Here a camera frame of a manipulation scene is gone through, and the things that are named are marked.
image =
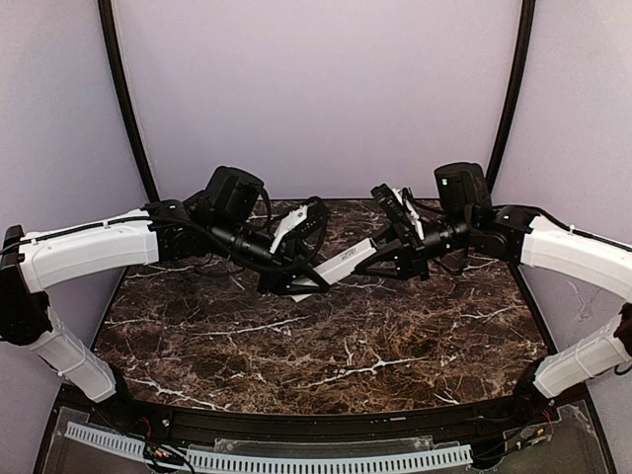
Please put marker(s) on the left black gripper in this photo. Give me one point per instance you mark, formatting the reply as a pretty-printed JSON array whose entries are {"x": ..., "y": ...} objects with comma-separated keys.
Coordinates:
[{"x": 284, "y": 267}]

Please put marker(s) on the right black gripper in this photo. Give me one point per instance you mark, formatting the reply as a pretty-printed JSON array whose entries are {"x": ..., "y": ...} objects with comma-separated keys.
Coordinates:
[{"x": 408, "y": 242}]

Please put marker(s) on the white remote control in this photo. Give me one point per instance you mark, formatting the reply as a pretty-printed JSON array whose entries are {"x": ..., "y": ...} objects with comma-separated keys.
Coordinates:
[{"x": 343, "y": 264}]

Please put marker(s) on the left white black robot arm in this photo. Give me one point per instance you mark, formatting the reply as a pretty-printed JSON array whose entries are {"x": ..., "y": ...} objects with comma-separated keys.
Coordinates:
[{"x": 213, "y": 221}]

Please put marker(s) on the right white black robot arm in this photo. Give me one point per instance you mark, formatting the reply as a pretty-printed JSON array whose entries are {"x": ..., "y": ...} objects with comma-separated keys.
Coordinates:
[{"x": 516, "y": 234}]

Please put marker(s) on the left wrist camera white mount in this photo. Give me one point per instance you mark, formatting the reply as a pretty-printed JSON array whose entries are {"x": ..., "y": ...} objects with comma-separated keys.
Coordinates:
[{"x": 287, "y": 224}]

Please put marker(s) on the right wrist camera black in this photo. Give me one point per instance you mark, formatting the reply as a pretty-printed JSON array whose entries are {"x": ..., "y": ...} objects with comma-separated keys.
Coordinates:
[{"x": 397, "y": 205}]

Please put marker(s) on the black front rail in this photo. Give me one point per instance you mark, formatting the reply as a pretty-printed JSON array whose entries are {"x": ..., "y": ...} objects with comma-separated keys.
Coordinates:
[{"x": 476, "y": 422}]

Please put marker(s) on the right black frame post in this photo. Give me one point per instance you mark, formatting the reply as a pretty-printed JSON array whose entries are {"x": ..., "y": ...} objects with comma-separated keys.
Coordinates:
[{"x": 520, "y": 54}]

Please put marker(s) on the black frame post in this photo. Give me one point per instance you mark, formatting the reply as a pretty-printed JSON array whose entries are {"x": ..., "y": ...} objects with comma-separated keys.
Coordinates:
[
  {"x": 106, "y": 10},
  {"x": 520, "y": 54}
]

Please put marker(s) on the white slotted cable duct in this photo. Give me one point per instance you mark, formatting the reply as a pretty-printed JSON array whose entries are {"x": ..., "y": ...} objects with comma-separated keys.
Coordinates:
[{"x": 233, "y": 456}]

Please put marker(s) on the left black frame post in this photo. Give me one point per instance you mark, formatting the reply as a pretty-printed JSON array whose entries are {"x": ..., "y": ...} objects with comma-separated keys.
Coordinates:
[{"x": 106, "y": 10}]

